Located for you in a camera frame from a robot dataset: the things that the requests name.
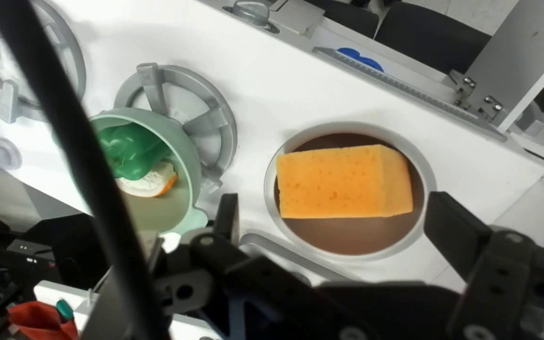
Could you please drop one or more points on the white toy kitchen unit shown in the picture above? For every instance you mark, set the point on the white toy kitchen unit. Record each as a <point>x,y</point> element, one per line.
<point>272,81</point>

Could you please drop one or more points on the grey stove burner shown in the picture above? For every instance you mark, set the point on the grey stove burner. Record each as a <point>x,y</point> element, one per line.
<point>208,119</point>
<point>8,94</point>

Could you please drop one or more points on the red object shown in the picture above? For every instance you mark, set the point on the red object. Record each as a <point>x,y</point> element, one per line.
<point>36,321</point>

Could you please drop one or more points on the green toy vegetable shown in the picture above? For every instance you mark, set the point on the green toy vegetable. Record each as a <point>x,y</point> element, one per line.
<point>127,147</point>

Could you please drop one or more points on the white small cabinet door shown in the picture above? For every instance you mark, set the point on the white small cabinet door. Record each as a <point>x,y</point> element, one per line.
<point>524,56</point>

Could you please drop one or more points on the orange sponge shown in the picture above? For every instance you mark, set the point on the orange sponge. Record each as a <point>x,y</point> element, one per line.
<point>348,181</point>

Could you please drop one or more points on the grey vent panel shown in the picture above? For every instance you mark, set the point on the grey vent panel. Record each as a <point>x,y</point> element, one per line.
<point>410,83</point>

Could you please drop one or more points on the mint green pot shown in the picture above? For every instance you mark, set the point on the mint green pot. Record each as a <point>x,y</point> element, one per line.
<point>187,170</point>

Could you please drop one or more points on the orange white toy food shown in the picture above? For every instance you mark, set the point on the orange white toy food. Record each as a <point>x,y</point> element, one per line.
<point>155,181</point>

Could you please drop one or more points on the grey stove knob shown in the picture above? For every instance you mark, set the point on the grey stove knob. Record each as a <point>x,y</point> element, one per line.
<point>253,11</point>

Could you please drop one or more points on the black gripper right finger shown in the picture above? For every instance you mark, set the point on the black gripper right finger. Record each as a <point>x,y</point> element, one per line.
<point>491,276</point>

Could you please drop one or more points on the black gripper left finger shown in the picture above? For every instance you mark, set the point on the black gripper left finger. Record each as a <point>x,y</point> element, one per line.
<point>227,217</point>

